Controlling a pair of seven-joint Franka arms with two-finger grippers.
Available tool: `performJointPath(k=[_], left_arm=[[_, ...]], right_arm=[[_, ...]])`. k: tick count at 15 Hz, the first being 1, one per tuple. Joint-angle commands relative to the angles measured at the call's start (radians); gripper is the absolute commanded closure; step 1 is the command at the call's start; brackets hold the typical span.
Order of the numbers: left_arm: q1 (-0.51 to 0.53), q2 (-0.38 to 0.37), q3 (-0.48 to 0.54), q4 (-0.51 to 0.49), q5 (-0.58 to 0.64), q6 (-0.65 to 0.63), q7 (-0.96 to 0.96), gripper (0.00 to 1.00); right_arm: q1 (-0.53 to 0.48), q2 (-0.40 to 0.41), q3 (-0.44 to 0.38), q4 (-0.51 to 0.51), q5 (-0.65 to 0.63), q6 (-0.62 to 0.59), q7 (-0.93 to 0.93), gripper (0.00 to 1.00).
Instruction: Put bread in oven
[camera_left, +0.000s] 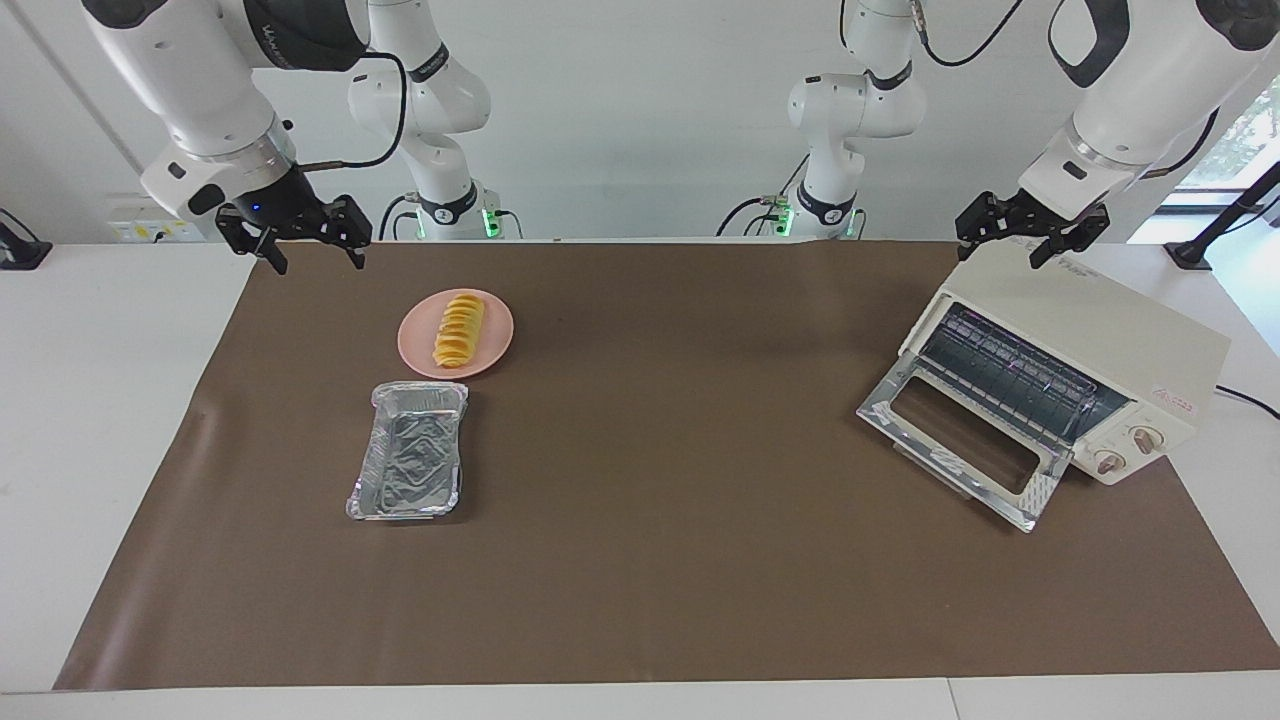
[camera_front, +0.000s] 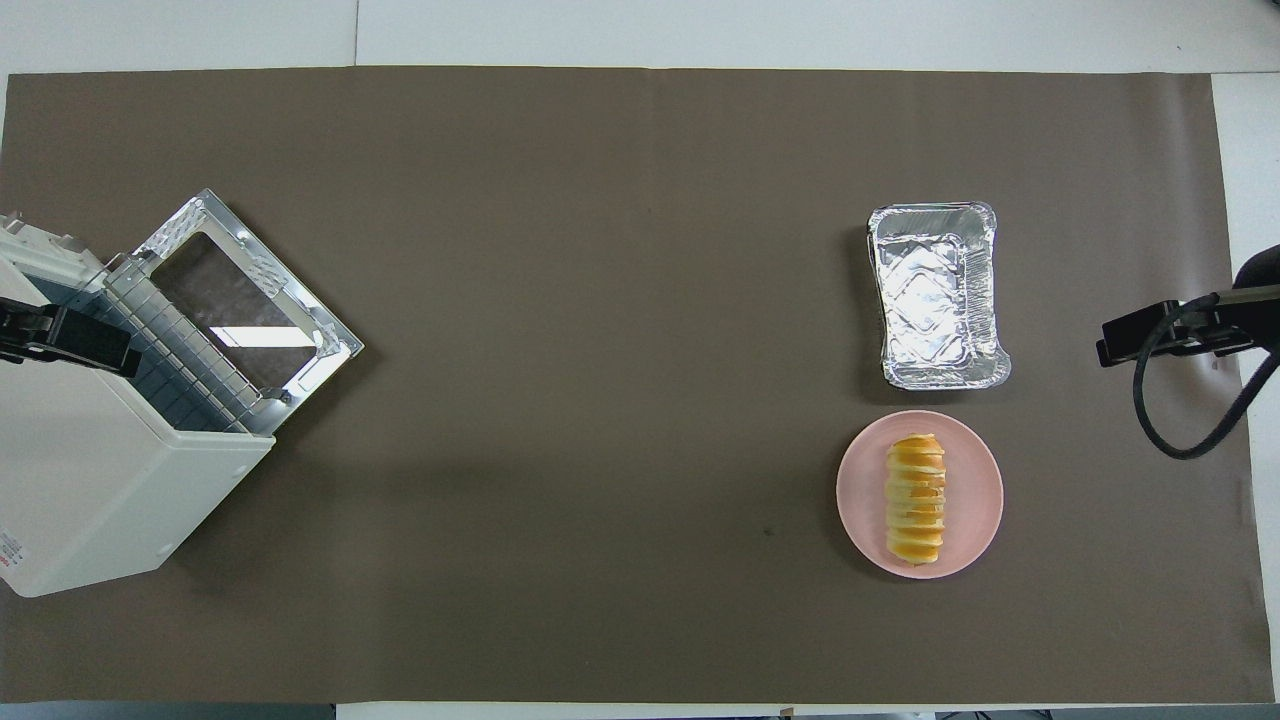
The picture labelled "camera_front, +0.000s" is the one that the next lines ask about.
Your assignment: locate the sliced yellow bread loaf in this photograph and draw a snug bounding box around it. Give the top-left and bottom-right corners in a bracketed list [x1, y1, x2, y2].
[884, 433, 948, 567]

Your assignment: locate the aluminium foil tray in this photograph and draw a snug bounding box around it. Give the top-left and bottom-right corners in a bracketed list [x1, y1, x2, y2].
[866, 200, 1012, 391]

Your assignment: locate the brown table mat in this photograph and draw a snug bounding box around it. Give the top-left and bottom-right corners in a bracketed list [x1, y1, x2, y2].
[0, 66, 1277, 704]

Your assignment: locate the metal wire oven rack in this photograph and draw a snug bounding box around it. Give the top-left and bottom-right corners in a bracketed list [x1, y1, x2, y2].
[100, 255, 283, 437]

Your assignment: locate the glass oven door metal frame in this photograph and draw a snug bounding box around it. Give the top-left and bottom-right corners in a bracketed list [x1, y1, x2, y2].
[130, 188, 366, 437]

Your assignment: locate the cream white toaster oven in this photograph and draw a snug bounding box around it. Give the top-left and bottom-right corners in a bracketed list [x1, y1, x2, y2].
[0, 210, 277, 599]

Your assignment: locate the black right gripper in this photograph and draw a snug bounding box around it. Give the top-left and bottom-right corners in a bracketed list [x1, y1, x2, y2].
[1095, 292, 1253, 369]

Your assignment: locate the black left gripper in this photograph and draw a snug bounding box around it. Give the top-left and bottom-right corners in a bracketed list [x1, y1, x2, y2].
[0, 297, 142, 379]

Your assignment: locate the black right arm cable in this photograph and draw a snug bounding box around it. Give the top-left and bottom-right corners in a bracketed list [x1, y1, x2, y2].
[1132, 285, 1280, 461]

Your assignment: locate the pink round plate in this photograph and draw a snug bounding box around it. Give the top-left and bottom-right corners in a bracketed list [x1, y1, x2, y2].
[836, 410, 1005, 580]

